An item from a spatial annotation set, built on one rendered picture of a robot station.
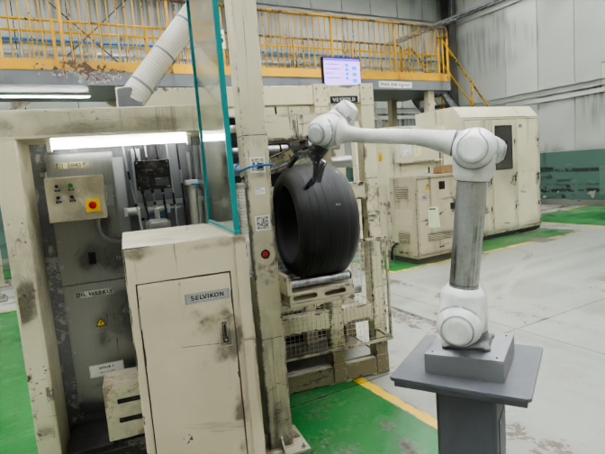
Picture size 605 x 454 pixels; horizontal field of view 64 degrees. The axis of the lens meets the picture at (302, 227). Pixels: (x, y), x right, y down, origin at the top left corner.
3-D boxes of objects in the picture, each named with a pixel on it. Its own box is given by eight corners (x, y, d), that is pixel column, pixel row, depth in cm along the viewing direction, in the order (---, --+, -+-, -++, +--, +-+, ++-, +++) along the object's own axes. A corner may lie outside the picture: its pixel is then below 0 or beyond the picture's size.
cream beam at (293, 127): (257, 141, 263) (255, 114, 261) (246, 145, 287) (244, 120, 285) (356, 136, 283) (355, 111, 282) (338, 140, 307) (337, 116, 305)
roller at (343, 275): (289, 289, 241) (288, 281, 241) (286, 287, 245) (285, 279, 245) (352, 279, 253) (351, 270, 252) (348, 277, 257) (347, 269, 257)
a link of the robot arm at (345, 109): (326, 122, 207) (312, 128, 196) (347, 93, 198) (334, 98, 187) (344, 139, 206) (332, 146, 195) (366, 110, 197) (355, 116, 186)
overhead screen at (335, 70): (325, 100, 620) (321, 56, 614) (322, 101, 625) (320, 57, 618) (362, 100, 649) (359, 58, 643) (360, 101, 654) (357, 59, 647)
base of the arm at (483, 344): (495, 332, 201) (495, 319, 200) (490, 352, 181) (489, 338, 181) (450, 330, 209) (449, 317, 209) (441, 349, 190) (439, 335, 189)
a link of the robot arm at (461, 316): (483, 337, 181) (480, 360, 161) (439, 330, 187) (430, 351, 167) (503, 128, 168) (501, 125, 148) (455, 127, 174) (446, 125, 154)
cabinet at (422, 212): (419, 265, 679) (415, 176, 664) (392, 259, 730) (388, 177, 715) (465, 255, 723) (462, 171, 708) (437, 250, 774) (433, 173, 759)
